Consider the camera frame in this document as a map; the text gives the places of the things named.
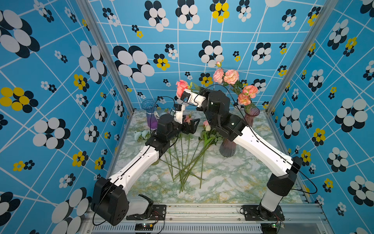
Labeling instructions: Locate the pink peony flower stem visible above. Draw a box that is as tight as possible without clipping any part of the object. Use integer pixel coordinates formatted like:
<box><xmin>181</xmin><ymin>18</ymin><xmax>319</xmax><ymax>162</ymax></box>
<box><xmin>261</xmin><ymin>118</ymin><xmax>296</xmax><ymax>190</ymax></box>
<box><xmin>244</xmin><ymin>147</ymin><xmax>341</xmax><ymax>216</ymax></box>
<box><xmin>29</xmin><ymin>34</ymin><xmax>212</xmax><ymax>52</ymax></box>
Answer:
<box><xmin>213</xmin><ymin>61</ymin><xmax>243</xmax><ymax>95</ymax></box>

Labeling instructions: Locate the left controller circuit board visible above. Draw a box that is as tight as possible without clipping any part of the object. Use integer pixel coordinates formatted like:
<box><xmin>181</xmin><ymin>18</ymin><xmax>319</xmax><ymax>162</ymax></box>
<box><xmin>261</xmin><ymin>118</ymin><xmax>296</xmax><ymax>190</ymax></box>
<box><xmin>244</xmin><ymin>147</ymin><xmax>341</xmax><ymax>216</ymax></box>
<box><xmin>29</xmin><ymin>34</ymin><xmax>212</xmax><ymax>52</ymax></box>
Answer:
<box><xmin>134</xmin><ymin>223</ymin><xmax>154</xmax><ymax>232</ymax></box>

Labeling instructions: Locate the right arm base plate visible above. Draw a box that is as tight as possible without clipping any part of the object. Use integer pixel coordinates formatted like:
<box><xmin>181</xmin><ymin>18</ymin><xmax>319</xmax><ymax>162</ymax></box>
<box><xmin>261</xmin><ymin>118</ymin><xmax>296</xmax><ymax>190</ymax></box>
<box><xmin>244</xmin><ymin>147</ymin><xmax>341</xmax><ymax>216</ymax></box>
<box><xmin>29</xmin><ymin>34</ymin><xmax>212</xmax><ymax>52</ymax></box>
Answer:
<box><xmin>239</xmin><ymin>205</ymin><xmax>285</xmax><ymax>222</ymax></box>

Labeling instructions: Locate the aluminium front rail frame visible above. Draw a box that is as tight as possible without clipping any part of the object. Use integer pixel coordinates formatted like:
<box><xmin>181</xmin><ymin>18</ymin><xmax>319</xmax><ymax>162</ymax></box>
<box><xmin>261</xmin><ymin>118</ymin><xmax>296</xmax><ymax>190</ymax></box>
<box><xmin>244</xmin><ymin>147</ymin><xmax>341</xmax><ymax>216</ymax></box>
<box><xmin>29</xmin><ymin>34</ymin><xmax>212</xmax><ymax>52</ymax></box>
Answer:
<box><xmin>79</xmin><ymin>203</ymin><xmax>333</xmax><ymax>234</ymax></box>

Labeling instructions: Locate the right controller circuit board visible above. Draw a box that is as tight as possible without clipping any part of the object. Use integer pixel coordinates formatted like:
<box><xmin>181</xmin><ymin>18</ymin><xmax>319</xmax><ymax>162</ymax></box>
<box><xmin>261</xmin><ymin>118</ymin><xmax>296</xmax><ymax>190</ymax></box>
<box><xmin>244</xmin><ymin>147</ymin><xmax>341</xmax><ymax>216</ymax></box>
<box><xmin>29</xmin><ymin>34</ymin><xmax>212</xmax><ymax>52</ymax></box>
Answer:
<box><xmin>261</xmin><ymin>223</ymin><xmax>284</xmax><ymax>234</ymax></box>

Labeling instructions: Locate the front pink grey glass vase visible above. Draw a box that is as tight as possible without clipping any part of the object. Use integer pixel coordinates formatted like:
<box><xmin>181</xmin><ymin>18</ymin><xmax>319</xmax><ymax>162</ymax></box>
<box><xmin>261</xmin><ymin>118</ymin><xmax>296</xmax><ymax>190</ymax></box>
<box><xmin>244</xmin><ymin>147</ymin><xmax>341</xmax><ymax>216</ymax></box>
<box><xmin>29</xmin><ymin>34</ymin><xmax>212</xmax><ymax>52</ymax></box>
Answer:
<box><xmin>219</xmin><ymin>138</ymin><xmax>237</xmax><ymax>158</ymax></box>

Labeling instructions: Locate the right corner aluminium post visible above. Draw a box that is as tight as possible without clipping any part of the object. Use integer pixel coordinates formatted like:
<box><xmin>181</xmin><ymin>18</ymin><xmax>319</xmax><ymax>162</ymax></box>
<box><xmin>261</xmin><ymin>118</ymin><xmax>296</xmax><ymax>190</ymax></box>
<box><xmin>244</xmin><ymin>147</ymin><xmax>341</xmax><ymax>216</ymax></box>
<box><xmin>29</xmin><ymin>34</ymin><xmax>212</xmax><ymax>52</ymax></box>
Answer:
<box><xmin>266</xmin><ymin>0</ymin><xmax>338</xmax><ymax>116</ymax></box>

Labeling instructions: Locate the pink grey glass vase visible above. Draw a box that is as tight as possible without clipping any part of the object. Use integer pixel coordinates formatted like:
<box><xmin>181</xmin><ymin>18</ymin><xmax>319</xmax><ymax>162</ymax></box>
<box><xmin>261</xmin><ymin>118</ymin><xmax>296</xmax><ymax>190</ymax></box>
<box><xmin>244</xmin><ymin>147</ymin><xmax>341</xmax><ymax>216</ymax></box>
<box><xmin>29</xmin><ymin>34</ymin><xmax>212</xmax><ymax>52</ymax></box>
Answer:
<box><xmin>244</xmin><ymin>107</ymin><xmax>260</xmax><ymax>127</ymax></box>
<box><xmin>219</xmin><ymin>138</ymin><xmax>237</xmax><ymax>158</ymax></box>

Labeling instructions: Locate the corner aluminium post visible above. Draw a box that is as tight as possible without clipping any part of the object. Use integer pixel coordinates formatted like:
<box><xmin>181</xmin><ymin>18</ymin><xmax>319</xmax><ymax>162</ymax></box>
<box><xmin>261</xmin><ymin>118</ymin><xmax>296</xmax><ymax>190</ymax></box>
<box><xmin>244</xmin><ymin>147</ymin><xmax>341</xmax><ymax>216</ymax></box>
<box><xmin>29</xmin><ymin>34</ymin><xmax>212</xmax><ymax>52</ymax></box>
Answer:
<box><xmin>77</xmin><ymin>0</ymin><xmax>134</xmax><ymax>116</ymax></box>
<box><xmin>266</xmin><ymin>0</ymin><xmax>338</xmax><ymax>116</ymax></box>

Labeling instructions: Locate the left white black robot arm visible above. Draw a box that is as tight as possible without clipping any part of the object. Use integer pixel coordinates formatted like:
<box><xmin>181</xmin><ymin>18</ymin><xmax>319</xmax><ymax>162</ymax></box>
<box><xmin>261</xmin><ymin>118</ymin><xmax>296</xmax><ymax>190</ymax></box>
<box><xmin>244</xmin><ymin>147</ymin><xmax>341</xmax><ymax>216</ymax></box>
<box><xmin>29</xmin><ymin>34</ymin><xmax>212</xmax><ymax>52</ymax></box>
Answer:
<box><xmin>91</xmin><ymin>114</ymin><xmax>200</xmax><ymax>226</ymax></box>

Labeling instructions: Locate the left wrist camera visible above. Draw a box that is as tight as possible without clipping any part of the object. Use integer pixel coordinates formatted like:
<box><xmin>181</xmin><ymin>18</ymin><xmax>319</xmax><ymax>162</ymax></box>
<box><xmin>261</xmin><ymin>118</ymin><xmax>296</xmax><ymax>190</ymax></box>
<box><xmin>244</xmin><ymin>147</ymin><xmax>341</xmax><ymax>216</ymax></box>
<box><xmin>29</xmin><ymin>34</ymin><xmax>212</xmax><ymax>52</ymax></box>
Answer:
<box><xmin>174</xmin><ymin>103</ymin><xmax>185</xmax><ymax>124</ymax></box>

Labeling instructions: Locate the left corner aluminium post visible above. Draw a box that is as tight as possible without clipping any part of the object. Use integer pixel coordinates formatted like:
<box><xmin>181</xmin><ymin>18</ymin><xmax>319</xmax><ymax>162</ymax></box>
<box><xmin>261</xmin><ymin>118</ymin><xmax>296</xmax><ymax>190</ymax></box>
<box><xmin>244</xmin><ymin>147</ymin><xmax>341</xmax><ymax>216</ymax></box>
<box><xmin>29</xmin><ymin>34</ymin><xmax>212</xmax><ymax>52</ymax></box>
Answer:
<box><xmin>77</xmin><ymin>0</ymin><xmax>134</xmax><ymax>116</ymax></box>

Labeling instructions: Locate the single pink rose stem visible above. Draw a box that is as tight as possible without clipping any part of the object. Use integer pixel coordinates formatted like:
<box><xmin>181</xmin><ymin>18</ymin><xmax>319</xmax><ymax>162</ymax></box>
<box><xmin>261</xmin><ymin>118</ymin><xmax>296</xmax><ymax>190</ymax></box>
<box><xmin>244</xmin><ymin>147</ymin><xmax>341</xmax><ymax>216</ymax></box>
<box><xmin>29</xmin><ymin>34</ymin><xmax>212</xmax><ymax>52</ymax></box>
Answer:
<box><xmin>176</xmin><ymin>80</ymin><xmax>201</xmax><ymax>98</ymax></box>

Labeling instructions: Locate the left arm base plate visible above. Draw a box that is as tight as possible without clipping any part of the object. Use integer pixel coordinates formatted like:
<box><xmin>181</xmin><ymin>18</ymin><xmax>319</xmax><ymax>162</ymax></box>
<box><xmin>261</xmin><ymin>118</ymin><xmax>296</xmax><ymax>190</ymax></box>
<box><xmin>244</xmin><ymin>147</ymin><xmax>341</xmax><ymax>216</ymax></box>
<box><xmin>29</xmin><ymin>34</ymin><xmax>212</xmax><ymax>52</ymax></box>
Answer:
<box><xmin>126</xmin><ymin>204</ymin><xmax>167</xmax><ymax>221</ymax></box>

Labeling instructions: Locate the rear pink grey glass vase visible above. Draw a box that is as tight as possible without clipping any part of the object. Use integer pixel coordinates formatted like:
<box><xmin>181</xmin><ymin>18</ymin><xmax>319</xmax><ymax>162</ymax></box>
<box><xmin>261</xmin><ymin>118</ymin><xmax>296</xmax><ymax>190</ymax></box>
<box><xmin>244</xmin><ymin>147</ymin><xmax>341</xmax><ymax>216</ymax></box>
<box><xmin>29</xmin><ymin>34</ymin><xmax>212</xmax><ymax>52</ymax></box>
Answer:
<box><xmin>244</xmin><ymin>107</ymin><xmax>260</xmax><ymax>127</ymax></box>

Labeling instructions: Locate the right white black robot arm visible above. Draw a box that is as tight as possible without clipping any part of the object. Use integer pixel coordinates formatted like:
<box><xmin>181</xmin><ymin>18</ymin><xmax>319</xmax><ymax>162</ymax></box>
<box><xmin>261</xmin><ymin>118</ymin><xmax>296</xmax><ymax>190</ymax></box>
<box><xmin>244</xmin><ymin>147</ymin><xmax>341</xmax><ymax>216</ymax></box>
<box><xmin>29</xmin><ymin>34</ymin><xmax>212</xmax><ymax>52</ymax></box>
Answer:
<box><xmin>189</xmin><ymin>89</ymin><xmax>302</xmax><ymax>220</ymax></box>

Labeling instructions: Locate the controller circuit board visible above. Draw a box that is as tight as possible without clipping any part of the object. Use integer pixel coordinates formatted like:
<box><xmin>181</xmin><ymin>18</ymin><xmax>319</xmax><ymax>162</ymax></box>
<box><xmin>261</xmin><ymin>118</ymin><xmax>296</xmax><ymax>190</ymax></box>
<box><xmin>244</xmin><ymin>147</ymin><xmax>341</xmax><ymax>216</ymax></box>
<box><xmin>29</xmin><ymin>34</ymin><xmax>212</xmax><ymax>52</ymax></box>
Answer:
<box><xmin>261</xmin><ymin>223</ymin><xmax>284</xmax><ymax>234</ymax></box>
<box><xmin>134</xmin><ymin>223</ymin><xmax>154</xmax><ymax>232</ymax></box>

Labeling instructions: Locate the blue purple glass vase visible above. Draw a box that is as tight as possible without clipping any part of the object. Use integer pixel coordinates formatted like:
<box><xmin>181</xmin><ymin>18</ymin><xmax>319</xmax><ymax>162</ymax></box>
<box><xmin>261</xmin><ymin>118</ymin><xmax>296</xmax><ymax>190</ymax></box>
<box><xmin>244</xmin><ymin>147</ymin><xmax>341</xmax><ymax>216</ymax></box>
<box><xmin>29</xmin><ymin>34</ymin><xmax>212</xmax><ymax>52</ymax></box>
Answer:
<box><xmin>141</xmin><ymin>99</ymin><xmax>158</xmax><ymax>130</ymax></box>

